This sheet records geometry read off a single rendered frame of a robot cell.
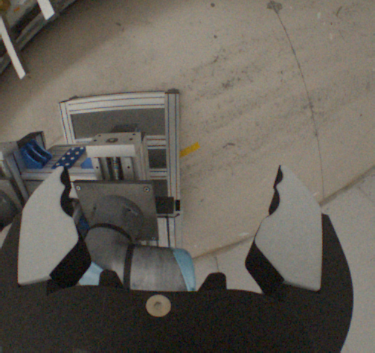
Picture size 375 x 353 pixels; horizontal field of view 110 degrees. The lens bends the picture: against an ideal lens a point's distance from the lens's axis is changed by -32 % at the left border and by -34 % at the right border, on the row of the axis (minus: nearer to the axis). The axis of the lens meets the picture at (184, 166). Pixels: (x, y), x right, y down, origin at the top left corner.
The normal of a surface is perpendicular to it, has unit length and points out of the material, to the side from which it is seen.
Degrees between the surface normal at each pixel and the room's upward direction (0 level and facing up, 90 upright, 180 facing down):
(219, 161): 0
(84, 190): 0
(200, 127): 0
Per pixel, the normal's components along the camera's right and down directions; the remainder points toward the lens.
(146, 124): 0.03, 0.51
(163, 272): 0.13, -0.59
